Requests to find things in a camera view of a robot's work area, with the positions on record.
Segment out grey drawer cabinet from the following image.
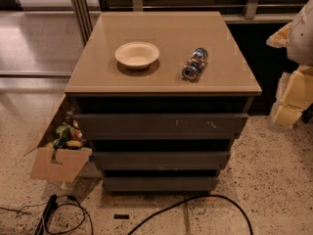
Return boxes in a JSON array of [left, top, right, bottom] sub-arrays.
[[66, 12, 261, 179]]

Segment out black power strip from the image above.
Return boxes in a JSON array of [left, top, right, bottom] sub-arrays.
[[33, 195, 57, 235]]

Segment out toy items in box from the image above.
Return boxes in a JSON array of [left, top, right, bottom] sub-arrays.
[[44, 111, 87, 150]]

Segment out blue soda can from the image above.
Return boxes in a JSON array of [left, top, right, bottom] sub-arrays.
[[182, 48, 208, 81]]

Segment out thick black cable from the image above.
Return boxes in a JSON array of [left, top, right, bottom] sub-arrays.
[[126, 194, 254, 235]]

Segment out thin black looped cable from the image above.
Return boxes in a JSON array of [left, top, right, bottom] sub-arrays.
[[43, 194, 95, 235]]

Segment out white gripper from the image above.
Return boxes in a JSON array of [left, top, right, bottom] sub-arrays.
[[266, 23, 313, 127]]

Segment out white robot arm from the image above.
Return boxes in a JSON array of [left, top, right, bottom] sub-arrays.
[[266, 0, 313, 129]]

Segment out grey drawer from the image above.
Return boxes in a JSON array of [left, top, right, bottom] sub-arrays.
[[93, 151, 230, 170], [76, 114, 247, 141], [103, 177, 218, 192]]

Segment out cardboard box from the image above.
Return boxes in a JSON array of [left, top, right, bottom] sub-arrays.
[[25, 95, 92, 182]]

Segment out white paper bowl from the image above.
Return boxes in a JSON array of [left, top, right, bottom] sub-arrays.
[[114, 42, 159, 70]]

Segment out metal railing frame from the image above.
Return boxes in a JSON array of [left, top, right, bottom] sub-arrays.
[[71, 0, 309, 40]]

